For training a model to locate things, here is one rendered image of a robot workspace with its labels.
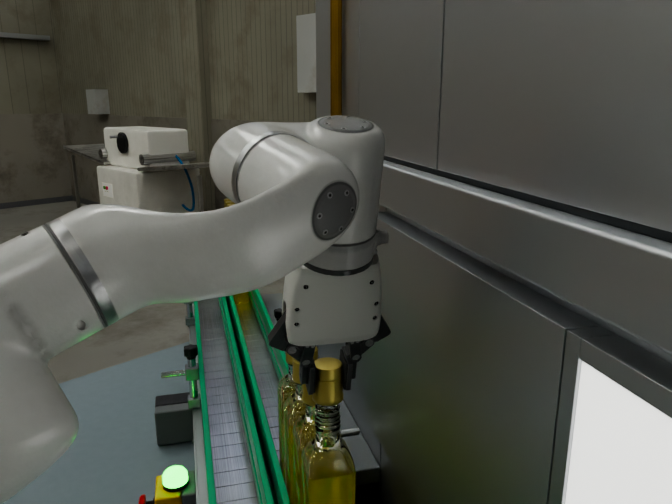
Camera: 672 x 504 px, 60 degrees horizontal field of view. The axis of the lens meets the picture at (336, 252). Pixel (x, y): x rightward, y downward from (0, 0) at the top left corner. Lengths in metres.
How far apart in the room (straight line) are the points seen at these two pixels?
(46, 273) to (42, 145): 9.14
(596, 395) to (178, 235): 0.30
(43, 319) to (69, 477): 0.95
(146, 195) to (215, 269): 4.86
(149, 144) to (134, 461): 4.08
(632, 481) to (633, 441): 0.03
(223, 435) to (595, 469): 0.80
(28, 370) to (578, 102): 0.43
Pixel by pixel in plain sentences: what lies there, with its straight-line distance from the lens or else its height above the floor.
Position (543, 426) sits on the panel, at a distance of 0.50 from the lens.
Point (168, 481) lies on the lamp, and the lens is 1.11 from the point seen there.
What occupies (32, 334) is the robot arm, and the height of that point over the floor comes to 1.34.
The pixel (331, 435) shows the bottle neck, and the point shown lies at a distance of 0.69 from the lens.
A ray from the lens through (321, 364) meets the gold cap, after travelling 0.66.
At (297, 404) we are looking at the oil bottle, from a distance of 0.79.
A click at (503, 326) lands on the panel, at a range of 0.53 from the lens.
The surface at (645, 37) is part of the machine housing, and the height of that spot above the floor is 1.52.
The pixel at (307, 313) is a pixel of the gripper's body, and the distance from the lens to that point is 0.58.
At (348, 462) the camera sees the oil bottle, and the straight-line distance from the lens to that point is 0.70.
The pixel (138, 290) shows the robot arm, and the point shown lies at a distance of 0.42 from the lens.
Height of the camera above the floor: 1.48
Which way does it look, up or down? 15 degrees down
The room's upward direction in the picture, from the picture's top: straight up
